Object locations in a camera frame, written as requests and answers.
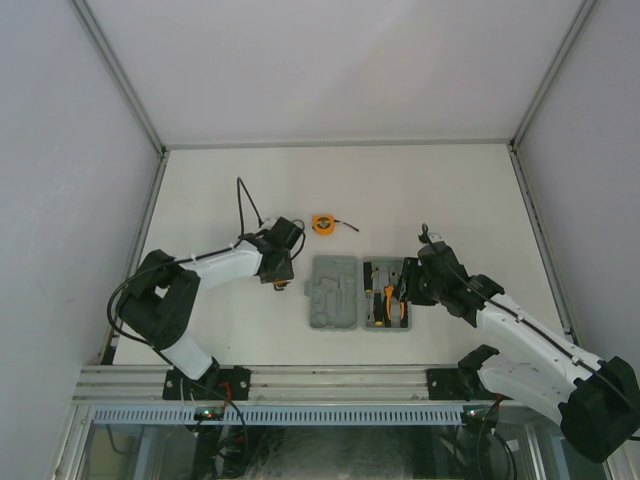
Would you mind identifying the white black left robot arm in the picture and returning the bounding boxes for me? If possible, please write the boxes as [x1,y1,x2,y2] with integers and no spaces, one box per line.
[107,217,306,400]

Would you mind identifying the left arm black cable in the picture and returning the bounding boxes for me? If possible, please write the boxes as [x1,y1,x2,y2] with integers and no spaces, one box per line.
[105,175,307,346]

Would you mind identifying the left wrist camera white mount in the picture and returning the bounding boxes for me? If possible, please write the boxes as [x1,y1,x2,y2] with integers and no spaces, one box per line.
[260,215,280,229]

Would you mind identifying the phillips screwdriver black yellow handle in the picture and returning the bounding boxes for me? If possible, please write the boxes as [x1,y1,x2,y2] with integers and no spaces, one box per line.
[363,261,373,320]

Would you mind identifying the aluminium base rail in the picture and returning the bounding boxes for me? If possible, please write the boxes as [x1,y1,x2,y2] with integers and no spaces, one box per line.
[73,365,436,404]

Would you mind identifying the flathead screwdriver black yellow handle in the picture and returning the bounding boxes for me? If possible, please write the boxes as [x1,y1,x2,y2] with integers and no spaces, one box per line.
[373,267,384,326]

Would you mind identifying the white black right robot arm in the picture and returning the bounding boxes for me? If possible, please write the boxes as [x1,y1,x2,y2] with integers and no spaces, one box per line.
[398,232,639,463]

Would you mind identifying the grey plastic tool case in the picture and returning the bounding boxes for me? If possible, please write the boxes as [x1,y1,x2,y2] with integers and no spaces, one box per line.
[305,255,412,332]

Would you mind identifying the orange tape measure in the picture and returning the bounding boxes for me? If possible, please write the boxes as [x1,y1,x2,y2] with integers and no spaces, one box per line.
[312,214,360,236]

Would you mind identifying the black electrical tape roll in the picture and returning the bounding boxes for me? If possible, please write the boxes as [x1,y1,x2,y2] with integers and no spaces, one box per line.
[293,219,306,231]

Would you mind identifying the blue slotted cable duct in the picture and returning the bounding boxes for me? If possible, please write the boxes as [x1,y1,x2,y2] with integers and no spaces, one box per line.
[93,405,464,426]

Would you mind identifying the hex key set orange holder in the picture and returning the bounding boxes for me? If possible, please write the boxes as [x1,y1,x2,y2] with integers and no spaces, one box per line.
[273,280,289,291]

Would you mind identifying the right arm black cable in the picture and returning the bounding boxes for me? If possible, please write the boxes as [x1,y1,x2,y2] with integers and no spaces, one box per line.
[417,223,640,416]

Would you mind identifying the black mounting plate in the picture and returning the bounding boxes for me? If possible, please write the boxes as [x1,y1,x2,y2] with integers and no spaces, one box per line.
[162,366,251,401]
[426,367,482,401]

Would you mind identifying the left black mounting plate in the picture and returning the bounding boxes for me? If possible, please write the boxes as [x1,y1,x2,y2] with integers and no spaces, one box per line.
[162,366,251,401]

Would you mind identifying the orange black handled pliers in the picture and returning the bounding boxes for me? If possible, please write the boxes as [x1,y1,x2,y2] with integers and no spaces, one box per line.
[383,267,408,329]

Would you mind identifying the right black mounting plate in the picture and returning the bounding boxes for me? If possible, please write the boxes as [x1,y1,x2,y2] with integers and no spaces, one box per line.
[426,367,482,401]

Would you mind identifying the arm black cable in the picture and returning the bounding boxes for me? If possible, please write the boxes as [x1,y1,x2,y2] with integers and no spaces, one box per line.
[105,175,307,346]
[417,223,640,416]

